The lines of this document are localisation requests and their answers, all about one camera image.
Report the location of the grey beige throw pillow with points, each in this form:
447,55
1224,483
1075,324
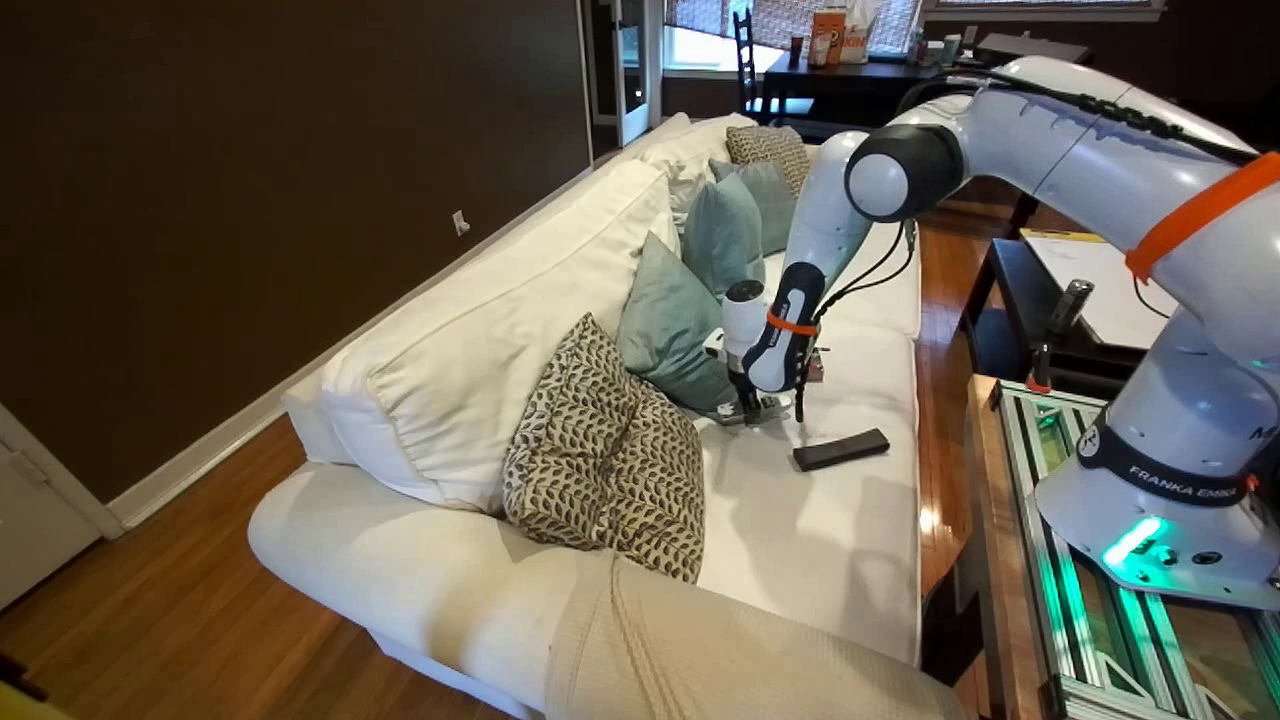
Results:
765,147

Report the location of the black remote control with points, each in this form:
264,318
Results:
843,451

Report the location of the white sofa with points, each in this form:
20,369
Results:
825,534

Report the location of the white sheet on coffee table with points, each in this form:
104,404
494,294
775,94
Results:
1084,284

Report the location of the orange box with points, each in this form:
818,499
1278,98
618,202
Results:
825,37

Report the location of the leaf patterned throw pillow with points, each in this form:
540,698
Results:
567,432
663,500

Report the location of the white wall outlet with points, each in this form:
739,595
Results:
463,223

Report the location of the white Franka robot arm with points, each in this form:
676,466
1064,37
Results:
1064,147

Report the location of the black wooden chair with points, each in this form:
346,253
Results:
748,62

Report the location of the white doorway frame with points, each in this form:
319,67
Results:
624,67

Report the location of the dark dining table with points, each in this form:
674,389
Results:
864,80

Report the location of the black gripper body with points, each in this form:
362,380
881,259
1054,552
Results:
781,365

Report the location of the teal throw pillow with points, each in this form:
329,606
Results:
674,332
722,242
777,202

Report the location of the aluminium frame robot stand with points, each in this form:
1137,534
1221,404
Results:
1107,614

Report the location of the small white back cushion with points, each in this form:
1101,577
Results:
682,147

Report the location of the large white back cushion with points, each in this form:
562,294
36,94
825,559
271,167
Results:
494,345

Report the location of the black coffee table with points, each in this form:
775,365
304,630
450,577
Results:
1012,312

